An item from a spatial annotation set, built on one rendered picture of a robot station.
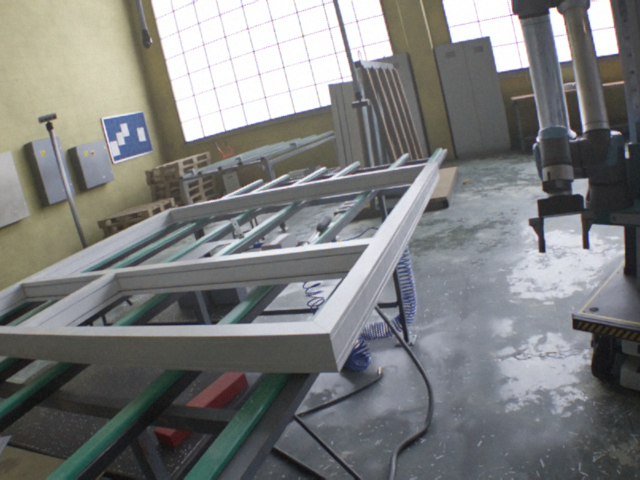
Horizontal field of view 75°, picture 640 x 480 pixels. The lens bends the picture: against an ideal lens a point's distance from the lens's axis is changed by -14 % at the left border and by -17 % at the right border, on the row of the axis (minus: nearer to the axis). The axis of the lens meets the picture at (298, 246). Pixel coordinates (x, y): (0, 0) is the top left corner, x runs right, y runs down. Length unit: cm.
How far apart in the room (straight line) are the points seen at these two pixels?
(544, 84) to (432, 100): 664
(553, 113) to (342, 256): 100
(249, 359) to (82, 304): 74
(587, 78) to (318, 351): 121
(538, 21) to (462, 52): 651
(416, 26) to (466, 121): 179
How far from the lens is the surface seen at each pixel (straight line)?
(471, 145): 829
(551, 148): 143
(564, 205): 141
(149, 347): 92
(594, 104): 159
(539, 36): 175
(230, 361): 82
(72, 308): 141
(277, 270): 120
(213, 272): 129
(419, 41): 839
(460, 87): 822
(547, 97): 179
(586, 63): 163
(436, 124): 837
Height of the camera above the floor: 124
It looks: 15 degrees down
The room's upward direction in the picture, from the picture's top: 14 degrees counter-clockwise
